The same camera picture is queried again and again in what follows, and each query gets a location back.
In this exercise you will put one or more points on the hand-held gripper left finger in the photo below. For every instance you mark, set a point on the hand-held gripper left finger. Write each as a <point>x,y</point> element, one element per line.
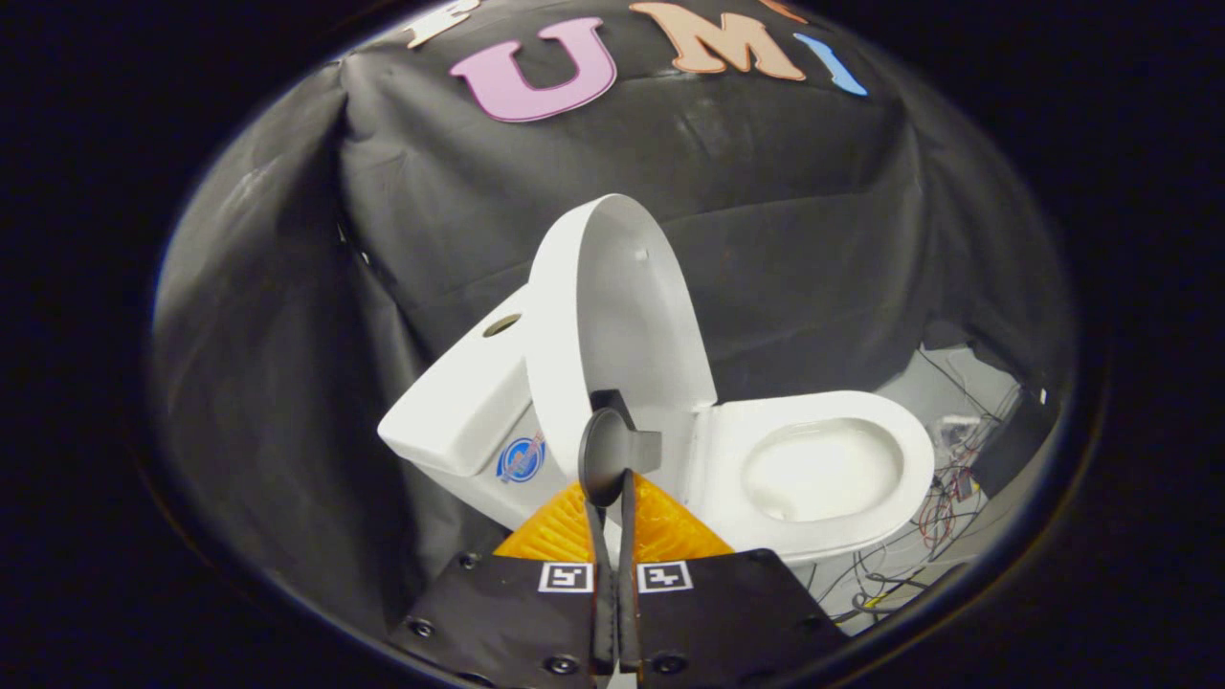
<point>507,612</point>

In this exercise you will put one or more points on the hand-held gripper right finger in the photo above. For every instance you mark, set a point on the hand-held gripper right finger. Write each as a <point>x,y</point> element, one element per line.
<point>727,612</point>

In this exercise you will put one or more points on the white toilet seat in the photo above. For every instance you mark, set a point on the white toilet seat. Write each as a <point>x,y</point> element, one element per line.
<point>727,459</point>

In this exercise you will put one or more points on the white toilet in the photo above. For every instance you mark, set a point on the white toilet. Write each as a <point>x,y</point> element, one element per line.
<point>459,402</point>

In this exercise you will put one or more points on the black box device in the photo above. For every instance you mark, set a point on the black box device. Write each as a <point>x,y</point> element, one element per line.
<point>1010,445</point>

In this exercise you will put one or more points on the black backdrop cloth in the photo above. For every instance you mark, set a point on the black backdrop cloth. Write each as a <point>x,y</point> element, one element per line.
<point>766,239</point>

